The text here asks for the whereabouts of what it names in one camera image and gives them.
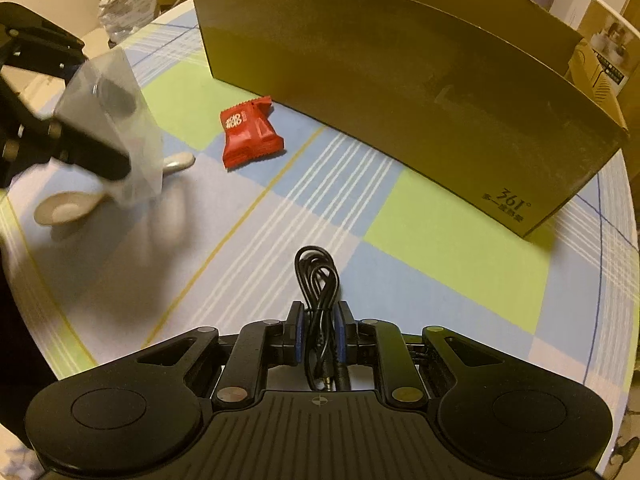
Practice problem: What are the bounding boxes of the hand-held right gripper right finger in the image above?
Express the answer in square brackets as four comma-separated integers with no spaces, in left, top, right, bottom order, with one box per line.
[336,301,506,406]

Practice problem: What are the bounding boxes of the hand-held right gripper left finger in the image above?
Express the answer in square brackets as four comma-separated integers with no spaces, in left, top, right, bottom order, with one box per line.
[134,301,306,407]

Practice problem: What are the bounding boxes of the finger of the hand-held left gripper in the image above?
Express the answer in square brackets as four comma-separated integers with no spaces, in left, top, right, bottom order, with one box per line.
[0,2,89,84]
[0,72,132,182]

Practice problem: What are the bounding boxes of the black cable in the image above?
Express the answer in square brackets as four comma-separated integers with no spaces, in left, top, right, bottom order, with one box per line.
[293,245,354,392]

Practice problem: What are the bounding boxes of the square translucent white packet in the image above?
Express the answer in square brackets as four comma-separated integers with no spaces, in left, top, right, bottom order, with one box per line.
[52,48,164,211]

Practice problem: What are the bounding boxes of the brown cardboard box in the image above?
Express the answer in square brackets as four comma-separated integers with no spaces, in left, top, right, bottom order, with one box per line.
[189,0,630,240]

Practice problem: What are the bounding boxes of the white ceramic spoon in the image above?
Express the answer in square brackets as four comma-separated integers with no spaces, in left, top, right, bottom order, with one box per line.
[34,151,197,229]

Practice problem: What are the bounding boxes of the plastic wrapped green pot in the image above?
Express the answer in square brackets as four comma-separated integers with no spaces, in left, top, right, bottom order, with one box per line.
[97,0,161,44]

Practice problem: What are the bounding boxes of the checked tablecloth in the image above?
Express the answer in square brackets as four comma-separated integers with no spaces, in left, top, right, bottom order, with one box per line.
[0,7,640,413]

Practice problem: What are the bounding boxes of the red candy packet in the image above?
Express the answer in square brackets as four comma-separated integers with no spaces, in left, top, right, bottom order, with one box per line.
[219,94,286,171]

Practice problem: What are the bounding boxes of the white carton with picture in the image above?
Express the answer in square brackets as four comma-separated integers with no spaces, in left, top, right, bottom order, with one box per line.
[565,0,640,111]

